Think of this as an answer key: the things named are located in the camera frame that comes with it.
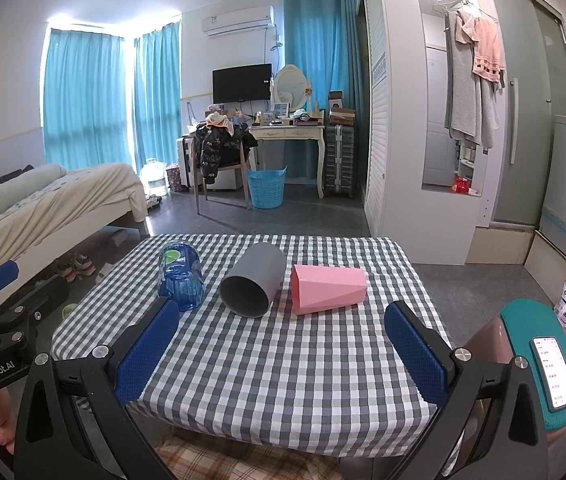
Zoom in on black jacket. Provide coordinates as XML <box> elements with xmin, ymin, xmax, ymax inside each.
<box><xmin>194</xmin><ymin>122</ymin><xmax>259</xmax><ymax>184</ymax></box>

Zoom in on cardboard boxes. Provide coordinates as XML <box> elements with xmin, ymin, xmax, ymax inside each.
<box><xmin>329</xmin><ymin>91</ymin><xmax>358</xmax><ymax>127</ymax></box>

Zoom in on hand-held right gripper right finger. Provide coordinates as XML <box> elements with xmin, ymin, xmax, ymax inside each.
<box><xmin>383</xmin><ymin>301</ymin><xmax>550</xmax><ymax>480</ymax></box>

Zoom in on white air conditioner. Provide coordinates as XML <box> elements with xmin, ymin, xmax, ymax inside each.
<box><xmin>201</xmin><ymin>5</ymin><xmax>276</xmax><ymax>38</ymax></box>

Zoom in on pink towel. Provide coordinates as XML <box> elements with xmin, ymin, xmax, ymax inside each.
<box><xmin>456</xmin><ymin>10</ymin><xmax>506</xmax><ymax>91</ymax></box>

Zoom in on smartphone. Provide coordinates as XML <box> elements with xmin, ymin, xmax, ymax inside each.
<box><xmin>530</xmin><ymin>336</ymin><xmax>566</xmax><ymax>409</ymax></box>

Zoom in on grey checkered tablecloth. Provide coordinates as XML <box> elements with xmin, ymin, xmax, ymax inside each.
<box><xmin>52</xmin><ymin>232</ymin><xmax>456</xmax><ymax>458</ymax></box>

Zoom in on pale green pillow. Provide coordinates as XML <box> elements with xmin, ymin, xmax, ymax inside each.
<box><xmin>0</xmin><ymin>163</ymin><xmax>68</xmax><ymax>226</ymax></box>

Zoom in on dark cloth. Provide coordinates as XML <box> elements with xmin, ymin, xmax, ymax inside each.
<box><xmin>0</xmin><ymin>165</ymin><xmax>36</xmax><ymax>185</ymax></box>

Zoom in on white wardrobe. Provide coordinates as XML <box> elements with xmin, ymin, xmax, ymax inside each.
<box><xmin>358</xmin><ymin>0</ymin><xmax>495</xmax><ymax>266</ymax></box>

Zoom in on oval white mirror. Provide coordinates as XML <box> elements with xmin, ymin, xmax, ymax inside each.
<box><xmin>273</xmin><ymin>64</ymin><xmax>310</xmax><ymax>109</ymax></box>

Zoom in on blue transparent cup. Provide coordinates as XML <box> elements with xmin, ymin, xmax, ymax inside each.
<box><xmin>157</xmin><ymin>241</ymin><xmax>207</xmax><ymax>312</ymax></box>

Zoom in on clear water jug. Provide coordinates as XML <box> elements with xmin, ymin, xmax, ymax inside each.
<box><xmin>141</xmin><ymin>157</ymin><xmax>169</xmax><ymax>197</ymax></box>

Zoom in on bed with beige cover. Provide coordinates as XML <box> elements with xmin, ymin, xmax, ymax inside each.
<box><xmin>0</xmin><ymin>162</ymin><xmax>150</xmax><ymax>283</ymax></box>

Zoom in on pink faceted cup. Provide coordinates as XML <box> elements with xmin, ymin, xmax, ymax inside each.
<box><xmin>290</xmin><ymin>264</ymin><xmax>368</xmax><ymax>316</ymax></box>

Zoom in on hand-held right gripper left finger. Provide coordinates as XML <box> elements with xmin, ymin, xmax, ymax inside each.
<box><xmin>13</xmin><ymin>296</ymin><xmax>184</xmax><ymax>480</ymax></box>

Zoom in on white dressing table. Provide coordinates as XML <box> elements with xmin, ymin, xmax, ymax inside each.
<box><xmin>248</xmin><ymin>121</ymin><xmax>326</xmax><ymax>199</ymax></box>

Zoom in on metal clothes hanger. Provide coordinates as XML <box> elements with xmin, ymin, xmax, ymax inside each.
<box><xmin>433</xmin><ymin>0</ymin><xmax>485</xmax><ymax>17</ymax></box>

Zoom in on black television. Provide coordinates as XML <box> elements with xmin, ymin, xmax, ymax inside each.
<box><xmin>212</xmin><ymin>63</ymin><xmax>273</xmax><ymax>104</ymax></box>

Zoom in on grey cup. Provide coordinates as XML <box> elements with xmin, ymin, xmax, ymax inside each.
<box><xmin>219</xmin><ymin>242</ymin><xmax>287</xmax><ymax>319</ymax></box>

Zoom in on orange and white cloth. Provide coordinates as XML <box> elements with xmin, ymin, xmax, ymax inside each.
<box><xmin>205</xmin><ymin>111</ymin><xmax>237</xmax><ymax>137</ymax></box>

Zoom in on frosted glass door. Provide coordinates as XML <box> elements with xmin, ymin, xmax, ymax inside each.
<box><xmin>478</xmin><ymin>0</ymin><xmax>566</xmax><ymax>227</ymax></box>

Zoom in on blue curtain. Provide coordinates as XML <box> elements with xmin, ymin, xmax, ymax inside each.
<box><xmin>43</xmin><ymin>27</ymin><xmax>132</xmax><ymax>173</ymax></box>
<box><xmin>283</xmin><ymin>0</ymin><xmax>371</xmax><ymax>181</ymax></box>
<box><xmin>134</xmin><ymin>24</ymin><xmax>183</xmax><ymax>171</ymax></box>

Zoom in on sneakers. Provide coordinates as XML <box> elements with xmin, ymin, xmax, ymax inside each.
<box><xmin>54</xmin><ymin>254</ymin><xmax>96</xmax><ymax>282</ymax></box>

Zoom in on wooden chair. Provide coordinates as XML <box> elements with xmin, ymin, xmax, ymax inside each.
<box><xmin>194</xmin><ymin>130</ymin><xmax>260</xmax><ymax>216</ymax></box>

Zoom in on grey towel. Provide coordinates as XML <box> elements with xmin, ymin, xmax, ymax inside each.
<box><xmin>444</xmin><ymin>10</ymin><xmax>497</xmax><ymax>148</ymax></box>

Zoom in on blue laundry basket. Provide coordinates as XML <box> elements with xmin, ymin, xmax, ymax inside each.
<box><xmin>246</xmin><ymin>166</ymin><xmax>288</xmax><ymax>210</ymax></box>

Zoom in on silver suitcase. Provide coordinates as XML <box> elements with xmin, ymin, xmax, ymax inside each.
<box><xmin>323</xmin><ymin>125</ymin><xmax>357</xmax><ymax>198</ymax></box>

